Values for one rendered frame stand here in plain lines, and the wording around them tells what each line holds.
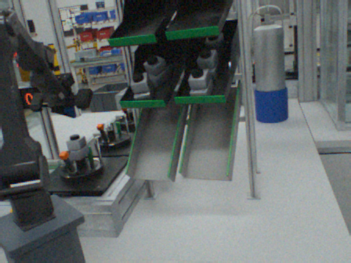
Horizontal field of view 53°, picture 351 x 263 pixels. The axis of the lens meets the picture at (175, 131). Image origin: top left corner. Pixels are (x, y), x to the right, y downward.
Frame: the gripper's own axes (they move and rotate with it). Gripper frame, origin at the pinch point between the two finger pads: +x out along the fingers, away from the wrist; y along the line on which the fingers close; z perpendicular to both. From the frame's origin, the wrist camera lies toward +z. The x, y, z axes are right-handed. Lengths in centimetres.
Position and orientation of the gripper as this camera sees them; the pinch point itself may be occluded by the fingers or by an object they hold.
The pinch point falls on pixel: (69, 110)
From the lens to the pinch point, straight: 112.0
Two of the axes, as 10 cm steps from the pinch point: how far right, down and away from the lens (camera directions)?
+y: -9.7, 0.5, 2.5
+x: 2.4, 5.4, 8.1
